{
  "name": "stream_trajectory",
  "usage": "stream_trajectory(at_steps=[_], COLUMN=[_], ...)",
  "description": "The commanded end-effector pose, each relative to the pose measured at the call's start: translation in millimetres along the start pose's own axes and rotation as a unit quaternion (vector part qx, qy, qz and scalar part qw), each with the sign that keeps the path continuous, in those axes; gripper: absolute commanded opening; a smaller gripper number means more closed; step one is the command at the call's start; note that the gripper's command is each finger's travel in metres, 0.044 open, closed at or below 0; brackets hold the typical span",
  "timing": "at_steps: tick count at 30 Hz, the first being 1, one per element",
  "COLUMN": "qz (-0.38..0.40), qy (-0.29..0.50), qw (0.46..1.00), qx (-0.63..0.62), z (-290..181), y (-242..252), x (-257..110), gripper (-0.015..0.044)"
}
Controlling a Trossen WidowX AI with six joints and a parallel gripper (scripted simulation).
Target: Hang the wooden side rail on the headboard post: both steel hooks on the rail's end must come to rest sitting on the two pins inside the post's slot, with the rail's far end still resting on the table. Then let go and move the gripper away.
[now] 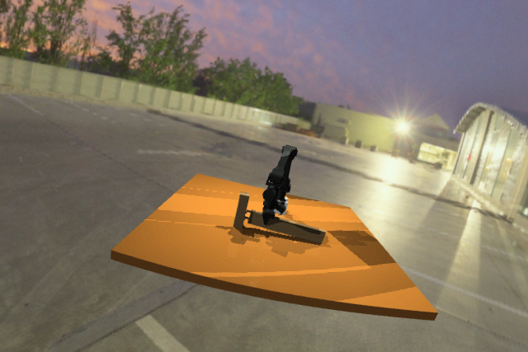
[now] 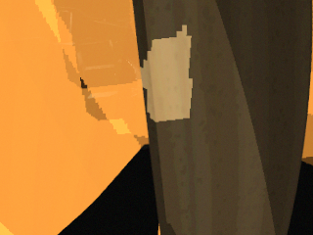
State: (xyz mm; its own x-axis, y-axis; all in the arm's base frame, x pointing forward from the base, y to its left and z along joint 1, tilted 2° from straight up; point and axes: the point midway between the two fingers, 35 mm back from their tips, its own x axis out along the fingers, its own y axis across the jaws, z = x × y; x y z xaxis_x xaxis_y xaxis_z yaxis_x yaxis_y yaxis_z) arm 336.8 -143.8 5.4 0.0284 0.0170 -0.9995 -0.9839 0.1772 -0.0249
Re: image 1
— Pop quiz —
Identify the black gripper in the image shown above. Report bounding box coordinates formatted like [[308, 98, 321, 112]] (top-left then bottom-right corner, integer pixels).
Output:
[[262, 198, 277, 225]]

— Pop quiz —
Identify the wooden post with slot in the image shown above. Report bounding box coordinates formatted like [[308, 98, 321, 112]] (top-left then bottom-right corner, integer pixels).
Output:
[[233, 191, 250, 228]]

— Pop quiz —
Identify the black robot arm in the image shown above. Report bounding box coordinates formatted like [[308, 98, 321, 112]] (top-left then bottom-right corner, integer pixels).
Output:
[[262, 145, 298, 214]]

